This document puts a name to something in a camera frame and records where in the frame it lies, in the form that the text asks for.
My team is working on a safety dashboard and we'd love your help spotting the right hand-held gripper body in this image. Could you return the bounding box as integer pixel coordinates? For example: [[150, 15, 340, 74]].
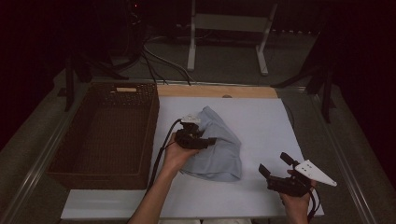
[[266, 159, 338, 198]]

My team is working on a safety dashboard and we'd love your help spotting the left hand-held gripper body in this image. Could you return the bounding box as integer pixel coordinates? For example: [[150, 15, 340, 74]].
[[175, 113, 204, 150]]

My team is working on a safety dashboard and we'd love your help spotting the light blue shirt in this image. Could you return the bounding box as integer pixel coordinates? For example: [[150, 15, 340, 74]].
[[180, 105, 243, 183]]

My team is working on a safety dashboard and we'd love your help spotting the brown wicker basket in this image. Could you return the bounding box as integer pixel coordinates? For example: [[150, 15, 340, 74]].
[[46, 82, 161, 190]]

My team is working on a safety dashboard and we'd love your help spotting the person's left hand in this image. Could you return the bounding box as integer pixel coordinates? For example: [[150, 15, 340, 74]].
[[162, 135, 201, 177]]

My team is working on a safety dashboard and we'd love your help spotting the person's right hand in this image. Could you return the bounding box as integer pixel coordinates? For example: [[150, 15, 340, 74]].
[[278, 181, 318, 216]]

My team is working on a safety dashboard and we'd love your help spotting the white table board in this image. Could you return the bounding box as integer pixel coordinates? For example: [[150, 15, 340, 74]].
[[60, 96, 325, 221]]

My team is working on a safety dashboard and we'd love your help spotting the black tripod stand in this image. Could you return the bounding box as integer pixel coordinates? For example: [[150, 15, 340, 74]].
[[270, 31, 338, 124], [57, 52, 130, 113]]

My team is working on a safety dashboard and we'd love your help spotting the white metal stand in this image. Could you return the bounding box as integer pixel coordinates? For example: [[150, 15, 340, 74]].
[[186, 0, 279, 77]]

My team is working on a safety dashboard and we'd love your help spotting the dark equipment with red light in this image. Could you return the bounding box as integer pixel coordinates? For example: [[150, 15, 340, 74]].
[[90, 0, 148, 63]]

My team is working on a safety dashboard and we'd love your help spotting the left hand-held gripper cable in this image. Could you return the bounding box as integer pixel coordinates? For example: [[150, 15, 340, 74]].
[[146, 118, 183, 192]]

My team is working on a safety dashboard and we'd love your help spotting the hand-held gripper cable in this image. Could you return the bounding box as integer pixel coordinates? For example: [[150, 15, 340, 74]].
[[306, 186, 321, 222], [146, 118, 183, 192]]

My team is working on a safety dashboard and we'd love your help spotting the right hand-held gripper cable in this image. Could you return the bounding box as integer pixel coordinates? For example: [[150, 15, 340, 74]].
[[306, 186, 321, 222]]

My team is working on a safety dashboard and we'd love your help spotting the metal floor rail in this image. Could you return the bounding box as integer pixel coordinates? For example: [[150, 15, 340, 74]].
[[0, 80, 92, 224], [90, 77, 307, 93], [306, 87, 379, 224]]

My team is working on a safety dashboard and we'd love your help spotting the grey floor cable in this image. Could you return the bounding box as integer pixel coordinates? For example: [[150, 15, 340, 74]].
[[142, 35, 196, 84]]

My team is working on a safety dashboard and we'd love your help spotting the black floor cable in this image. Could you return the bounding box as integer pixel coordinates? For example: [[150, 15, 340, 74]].
[[140, 50, 170, 86]]

